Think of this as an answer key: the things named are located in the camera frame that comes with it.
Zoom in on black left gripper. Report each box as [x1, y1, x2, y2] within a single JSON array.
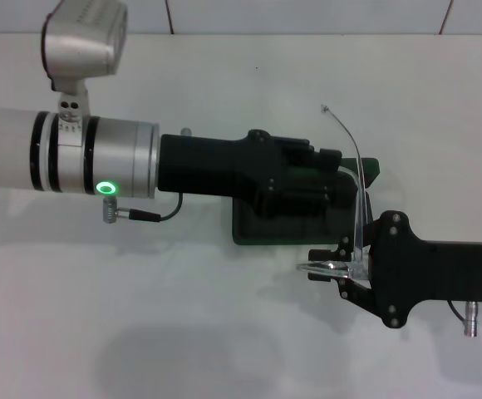
[[157, 128, 357, 219]]

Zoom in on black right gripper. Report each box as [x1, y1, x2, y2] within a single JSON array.
[[310, 209, 482, 330]]

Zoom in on clear plastic glasses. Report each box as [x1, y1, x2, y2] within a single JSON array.
[[297, 103, 371, 280]]

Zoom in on green glasses case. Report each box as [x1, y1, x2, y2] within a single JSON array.
[[231, 156, 381, 247]]

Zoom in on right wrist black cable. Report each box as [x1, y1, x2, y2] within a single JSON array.
[[448, 299, 482, 338]]

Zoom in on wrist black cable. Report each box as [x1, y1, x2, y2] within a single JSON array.
[[101, 194, 184, 225], [448, 299, 482, 338]]

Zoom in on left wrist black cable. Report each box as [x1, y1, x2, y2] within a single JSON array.
[[101, 194, 184, 225]]

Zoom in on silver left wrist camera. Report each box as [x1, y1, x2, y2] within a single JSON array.
[[41, 0, 130, 126]]

